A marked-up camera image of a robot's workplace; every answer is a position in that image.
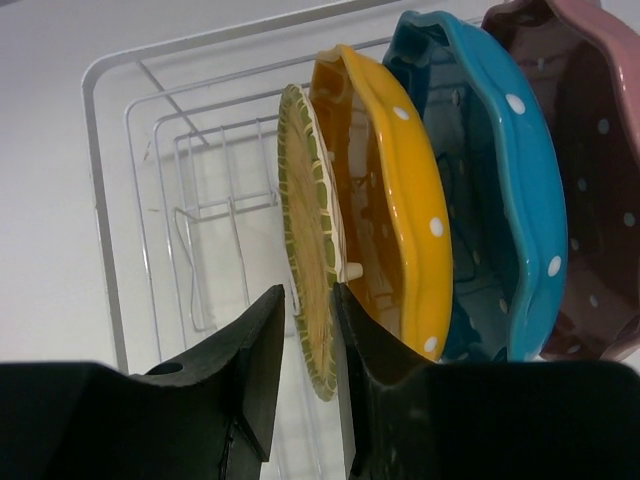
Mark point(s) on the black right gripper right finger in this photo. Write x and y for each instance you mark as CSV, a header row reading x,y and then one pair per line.
x,y
386,419

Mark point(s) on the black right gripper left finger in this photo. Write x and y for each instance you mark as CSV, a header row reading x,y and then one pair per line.
x,y
209,412

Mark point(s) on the round green-rimmed woven plate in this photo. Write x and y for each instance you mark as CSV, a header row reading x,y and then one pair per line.
x,y
313,232

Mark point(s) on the yellow polka dot plate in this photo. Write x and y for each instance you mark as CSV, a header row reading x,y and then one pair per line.
x,y
391,198

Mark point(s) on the blue polka dot plate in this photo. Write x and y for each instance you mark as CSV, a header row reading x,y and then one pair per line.
x,y
500,175

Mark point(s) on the pink polka dot plate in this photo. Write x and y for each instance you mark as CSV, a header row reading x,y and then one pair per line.
x,y
582,64

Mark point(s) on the white wire dish rack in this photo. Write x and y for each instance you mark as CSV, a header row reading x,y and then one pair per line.
x,y
183,153

